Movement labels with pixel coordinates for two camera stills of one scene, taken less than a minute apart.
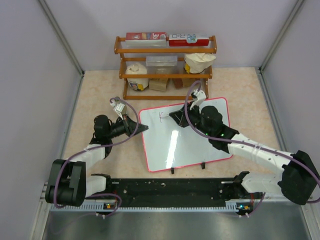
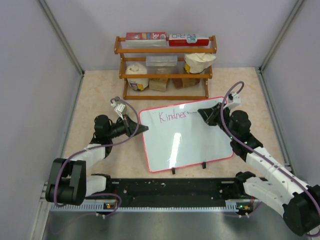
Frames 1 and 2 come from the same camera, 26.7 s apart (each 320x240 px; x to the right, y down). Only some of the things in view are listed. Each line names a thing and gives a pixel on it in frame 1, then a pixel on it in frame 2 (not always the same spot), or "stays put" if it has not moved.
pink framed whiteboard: x=168 y=145 stays put
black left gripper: x=130 y=126 stays put
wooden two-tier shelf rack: x=165 y=73 stays put
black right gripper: x=180 y=117 → x=210 y=115
